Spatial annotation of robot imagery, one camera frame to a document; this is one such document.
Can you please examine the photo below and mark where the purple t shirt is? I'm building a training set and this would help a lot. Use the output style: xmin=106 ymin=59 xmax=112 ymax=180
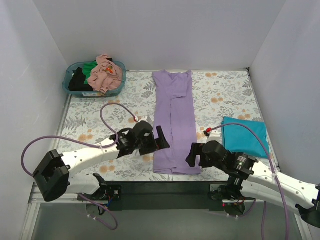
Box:
xmin=152 ymin=70 xmax=201 ymax=175

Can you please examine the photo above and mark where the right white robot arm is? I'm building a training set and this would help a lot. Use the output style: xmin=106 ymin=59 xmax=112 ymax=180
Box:
xmin=186 ymin=141 xmax=320 ymax=228

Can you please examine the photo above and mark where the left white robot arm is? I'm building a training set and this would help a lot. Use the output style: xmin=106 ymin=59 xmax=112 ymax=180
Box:
xmin=32 ymin=120 xmax=170 ymax=202

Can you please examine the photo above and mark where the folded teal t shirt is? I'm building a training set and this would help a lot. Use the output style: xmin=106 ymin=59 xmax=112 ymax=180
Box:
xmin=221 ymin=116 xmax=270 ymax=159

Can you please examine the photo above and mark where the teal plastic laundry basket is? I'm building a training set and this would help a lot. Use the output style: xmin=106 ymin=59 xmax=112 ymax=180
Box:
xmin=62 ymin=61 xmax=127 ymax=98

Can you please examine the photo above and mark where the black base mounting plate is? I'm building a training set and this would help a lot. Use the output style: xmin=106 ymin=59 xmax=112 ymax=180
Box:
xmin=83 ymin=181 xmax=231 ymax=212

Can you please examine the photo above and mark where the pink crumpled shirt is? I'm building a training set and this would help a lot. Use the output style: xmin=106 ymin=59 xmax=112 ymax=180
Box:
xmin=87 ymin=54 xmax=123 ymax=94

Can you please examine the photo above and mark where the black shirt in basket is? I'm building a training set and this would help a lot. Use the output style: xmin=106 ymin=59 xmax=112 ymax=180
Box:
xmin=68 ymin=67 xmax=93 ymax=92

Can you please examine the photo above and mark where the green shirt in basket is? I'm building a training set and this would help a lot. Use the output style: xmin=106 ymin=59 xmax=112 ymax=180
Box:
xmin=82 ymin=61 xmax=98 ymax=85

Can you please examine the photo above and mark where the aluminium frame rail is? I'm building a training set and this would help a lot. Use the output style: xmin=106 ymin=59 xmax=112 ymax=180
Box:
xmin=20 ymin=183 xmax=78 ymax=240

